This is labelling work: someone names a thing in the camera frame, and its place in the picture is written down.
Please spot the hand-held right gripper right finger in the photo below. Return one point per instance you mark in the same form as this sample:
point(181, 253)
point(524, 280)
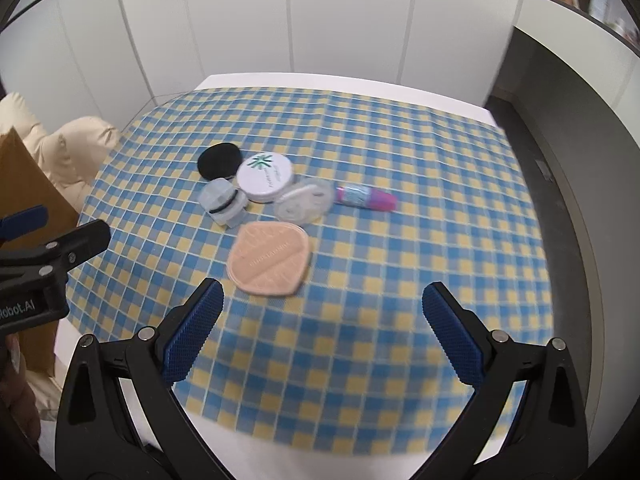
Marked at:
point(452, 335)

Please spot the black round puff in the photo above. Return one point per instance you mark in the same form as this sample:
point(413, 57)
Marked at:
point(217, 160)

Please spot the white wardrobe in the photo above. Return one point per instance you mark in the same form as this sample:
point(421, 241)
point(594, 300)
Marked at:
point(300, 20)

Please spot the clear round case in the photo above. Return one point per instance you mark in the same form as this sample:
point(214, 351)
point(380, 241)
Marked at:
point(305, 202)

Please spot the person's left hand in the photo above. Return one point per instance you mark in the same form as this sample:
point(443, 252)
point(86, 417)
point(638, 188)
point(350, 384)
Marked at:
point(17, 390)

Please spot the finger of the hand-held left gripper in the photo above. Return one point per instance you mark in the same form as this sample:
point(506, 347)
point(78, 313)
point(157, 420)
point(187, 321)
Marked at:
point(85, 240)
point(22, 221)

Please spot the peach powder puff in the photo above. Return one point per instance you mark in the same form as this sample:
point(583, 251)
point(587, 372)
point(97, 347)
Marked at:
point(267, 257)

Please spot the white round compact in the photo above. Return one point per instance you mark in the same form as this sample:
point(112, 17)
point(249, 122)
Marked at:
point(265, 177)

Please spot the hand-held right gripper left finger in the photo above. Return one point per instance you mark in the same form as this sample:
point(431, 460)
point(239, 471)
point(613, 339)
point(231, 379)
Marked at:
point(195, 330)

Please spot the small clear jar black band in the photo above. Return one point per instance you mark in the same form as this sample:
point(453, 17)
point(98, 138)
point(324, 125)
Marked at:
point(220, 200)

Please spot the cream padded armchair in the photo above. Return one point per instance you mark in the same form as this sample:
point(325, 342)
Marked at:
point(75, 145)

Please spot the large cardboard box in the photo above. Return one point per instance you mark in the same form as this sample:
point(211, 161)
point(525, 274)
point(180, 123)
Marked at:
point(25, 185)

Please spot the blue yellow checkered tablecloth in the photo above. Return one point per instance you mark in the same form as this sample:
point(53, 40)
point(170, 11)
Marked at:
point(375, 260)

